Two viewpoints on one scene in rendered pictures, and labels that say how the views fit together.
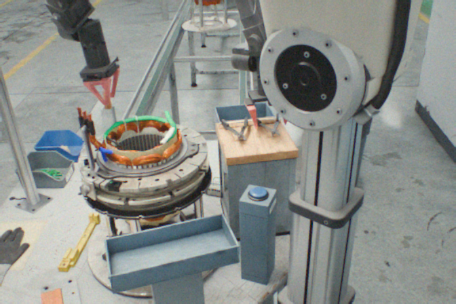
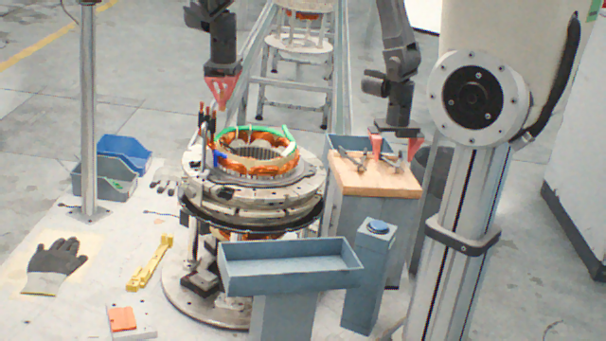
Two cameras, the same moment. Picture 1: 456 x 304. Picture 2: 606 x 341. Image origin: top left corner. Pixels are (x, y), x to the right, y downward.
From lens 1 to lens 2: 0.37 m
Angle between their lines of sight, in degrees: 6
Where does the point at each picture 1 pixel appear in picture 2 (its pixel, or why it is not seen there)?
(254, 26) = (398, 47)
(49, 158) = (108, 166)
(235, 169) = (350, 201)
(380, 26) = (550, 59)
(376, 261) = not seen: outside the picture
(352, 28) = (526, 57)
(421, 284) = not seen: outside the picture
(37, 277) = (99, 293)
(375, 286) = not seen: outside the picture
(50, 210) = (110, 224)
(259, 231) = (373, 268)
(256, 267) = (360, 314)
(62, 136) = (123, 144)
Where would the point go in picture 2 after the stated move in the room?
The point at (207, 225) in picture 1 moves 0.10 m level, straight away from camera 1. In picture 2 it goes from (326, 247) to (322, 222)
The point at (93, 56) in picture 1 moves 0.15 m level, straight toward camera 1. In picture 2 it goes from (222, 50) to (236, 73)
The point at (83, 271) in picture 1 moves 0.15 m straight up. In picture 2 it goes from (154, 294) to (156, 238)
